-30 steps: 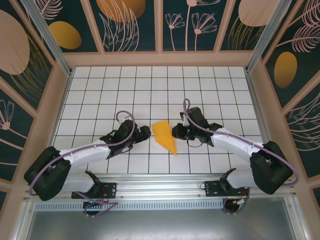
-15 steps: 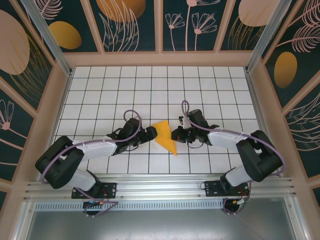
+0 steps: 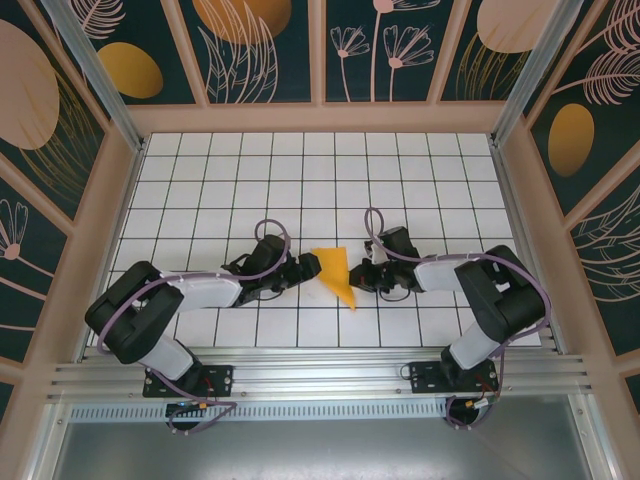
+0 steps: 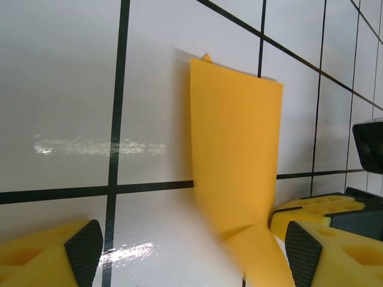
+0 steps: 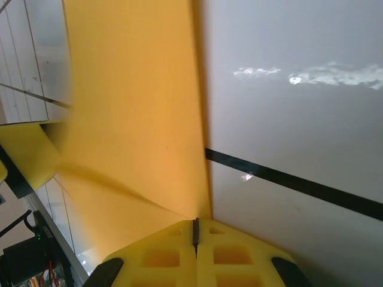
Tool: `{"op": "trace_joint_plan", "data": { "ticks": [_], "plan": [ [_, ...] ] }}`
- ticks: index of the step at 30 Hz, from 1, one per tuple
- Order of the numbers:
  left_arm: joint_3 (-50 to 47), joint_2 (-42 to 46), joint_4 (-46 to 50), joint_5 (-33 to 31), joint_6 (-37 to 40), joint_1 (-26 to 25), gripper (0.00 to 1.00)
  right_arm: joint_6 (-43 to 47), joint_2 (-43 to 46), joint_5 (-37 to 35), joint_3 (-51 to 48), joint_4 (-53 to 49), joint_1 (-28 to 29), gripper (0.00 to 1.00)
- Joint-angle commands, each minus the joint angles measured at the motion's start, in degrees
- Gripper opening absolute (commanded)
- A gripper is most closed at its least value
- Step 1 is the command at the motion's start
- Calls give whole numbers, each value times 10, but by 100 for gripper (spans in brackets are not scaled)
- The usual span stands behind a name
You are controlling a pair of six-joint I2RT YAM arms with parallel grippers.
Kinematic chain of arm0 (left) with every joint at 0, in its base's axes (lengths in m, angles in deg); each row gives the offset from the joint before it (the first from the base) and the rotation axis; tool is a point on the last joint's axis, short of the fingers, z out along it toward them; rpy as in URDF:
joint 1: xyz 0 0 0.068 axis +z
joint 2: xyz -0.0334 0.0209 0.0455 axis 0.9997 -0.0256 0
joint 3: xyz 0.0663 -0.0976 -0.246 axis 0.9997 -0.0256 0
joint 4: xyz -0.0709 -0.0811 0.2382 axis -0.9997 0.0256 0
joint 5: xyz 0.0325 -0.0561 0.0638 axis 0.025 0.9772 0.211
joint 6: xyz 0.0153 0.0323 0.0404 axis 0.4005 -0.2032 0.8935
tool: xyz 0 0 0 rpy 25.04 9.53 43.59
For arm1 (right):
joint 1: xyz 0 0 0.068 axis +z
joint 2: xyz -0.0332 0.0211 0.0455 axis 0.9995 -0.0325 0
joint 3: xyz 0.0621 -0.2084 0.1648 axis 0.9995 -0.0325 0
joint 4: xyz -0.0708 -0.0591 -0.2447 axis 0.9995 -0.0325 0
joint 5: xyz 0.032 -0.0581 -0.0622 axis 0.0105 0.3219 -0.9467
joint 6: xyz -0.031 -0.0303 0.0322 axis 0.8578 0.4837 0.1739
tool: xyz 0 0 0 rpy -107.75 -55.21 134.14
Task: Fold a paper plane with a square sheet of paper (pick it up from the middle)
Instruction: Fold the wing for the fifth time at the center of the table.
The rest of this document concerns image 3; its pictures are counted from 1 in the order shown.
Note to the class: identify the yellow cloth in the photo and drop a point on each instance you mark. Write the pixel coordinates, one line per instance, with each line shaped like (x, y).
(337, 275)

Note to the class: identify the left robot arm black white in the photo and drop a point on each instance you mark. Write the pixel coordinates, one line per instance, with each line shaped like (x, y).
(135, 320)

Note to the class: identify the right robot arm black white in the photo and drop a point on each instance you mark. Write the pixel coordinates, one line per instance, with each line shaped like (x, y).
(505, 300)

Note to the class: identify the small electronics connector board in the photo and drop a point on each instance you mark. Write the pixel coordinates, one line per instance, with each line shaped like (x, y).
(482, 402)
(192, 406)

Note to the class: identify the grey metal plate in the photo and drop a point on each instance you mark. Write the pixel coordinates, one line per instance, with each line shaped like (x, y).
(320, 450)

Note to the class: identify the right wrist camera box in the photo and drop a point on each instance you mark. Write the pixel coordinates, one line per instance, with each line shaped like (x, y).
(375, 252)

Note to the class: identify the aluminium mounting rail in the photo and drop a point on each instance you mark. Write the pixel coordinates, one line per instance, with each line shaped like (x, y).
(320, 370)

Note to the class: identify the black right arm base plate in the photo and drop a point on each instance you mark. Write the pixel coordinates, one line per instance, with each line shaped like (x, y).
(425, 377)

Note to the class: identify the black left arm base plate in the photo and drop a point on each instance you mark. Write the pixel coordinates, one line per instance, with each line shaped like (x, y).
(220, 380)

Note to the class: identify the aluminium frame post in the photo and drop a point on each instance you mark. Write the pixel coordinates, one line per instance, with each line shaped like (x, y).
(100, 75)
(530, 65)

